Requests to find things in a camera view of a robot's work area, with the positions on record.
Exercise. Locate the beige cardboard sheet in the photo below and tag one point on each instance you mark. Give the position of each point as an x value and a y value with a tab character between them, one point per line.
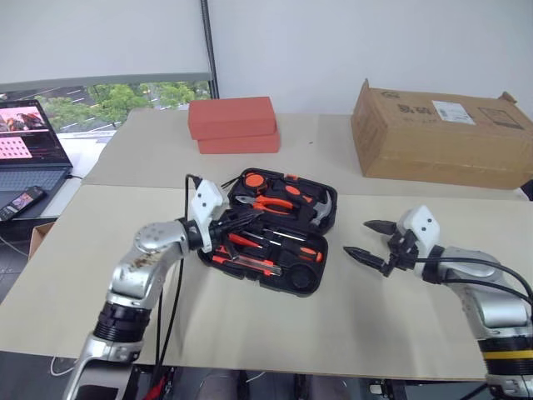
270	333
145	166

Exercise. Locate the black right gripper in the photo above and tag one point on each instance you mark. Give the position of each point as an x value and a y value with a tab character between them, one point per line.
401	252

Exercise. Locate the brown cardboard shipping box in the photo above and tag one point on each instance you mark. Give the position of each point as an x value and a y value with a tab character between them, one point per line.
437	146

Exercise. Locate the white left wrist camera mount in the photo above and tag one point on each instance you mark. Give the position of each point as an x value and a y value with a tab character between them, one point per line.
206	204

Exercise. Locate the white roller blind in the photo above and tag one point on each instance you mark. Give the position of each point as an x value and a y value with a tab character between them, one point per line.
100	37

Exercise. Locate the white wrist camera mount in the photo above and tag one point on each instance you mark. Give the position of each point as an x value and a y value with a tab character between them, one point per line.
420	225
206	204

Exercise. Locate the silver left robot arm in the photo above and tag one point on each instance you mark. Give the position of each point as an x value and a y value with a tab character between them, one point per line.
137	266

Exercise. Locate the dark open laptop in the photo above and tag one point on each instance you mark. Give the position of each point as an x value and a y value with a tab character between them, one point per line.
29	166

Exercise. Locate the orange black utility knife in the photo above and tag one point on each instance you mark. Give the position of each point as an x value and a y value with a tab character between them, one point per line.
250	263

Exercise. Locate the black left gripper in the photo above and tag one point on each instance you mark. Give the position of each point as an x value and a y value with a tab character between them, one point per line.
220	227

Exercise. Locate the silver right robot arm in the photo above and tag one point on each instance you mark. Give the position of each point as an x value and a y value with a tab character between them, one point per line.
491	300

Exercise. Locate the red rectangular box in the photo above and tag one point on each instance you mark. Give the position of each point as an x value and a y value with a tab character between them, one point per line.
239	146
231	118

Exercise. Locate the long shaft orange black screwdriver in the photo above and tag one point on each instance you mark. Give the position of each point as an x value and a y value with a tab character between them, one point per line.
283	236

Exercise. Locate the black smartphone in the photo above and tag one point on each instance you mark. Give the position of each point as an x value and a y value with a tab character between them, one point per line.
21	202

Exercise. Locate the black window frame post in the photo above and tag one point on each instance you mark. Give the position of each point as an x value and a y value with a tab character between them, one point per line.
208	46

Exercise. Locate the short orange black screwdriver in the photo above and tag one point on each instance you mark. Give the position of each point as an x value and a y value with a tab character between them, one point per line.
310	254

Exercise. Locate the orange tester pen screwdriver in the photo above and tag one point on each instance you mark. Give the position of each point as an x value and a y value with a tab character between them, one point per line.
243	241

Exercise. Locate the orange black tape measure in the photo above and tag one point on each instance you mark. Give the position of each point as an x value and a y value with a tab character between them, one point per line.
253	180

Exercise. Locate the black plastic tool case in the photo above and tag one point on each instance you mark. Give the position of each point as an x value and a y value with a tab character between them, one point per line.
300	279

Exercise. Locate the small open brown box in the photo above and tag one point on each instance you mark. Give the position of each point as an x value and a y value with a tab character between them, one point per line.
39	239

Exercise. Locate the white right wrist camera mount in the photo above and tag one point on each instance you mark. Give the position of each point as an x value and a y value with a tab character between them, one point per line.
420	225

